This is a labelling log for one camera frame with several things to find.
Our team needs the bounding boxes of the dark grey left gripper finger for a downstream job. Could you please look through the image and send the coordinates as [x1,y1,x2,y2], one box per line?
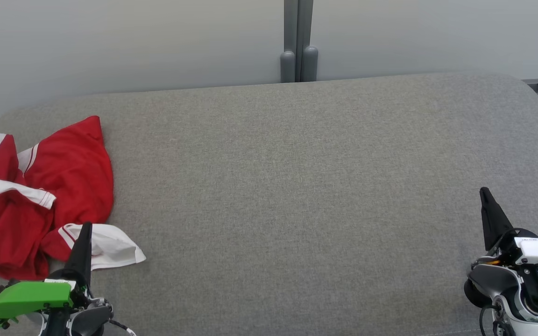
[65,222,93,286]

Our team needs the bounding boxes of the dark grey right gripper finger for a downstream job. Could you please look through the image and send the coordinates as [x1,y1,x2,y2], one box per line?
[480,187,515,252]

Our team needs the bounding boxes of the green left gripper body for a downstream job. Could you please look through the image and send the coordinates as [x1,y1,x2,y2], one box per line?
[0,268,91,336]

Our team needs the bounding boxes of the red and white jersey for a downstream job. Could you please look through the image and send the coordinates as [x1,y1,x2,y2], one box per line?
[0,115,147,281]

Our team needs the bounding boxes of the thin braided gripper cable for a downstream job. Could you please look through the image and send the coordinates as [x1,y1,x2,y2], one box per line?
[108,319,137,336]

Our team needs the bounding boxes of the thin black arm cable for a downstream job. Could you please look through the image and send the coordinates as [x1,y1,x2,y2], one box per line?
[478,302,508,336]

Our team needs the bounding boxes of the grey partition post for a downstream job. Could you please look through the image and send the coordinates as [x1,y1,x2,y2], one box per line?
[297,0,319,83]
[280,0,297,83]

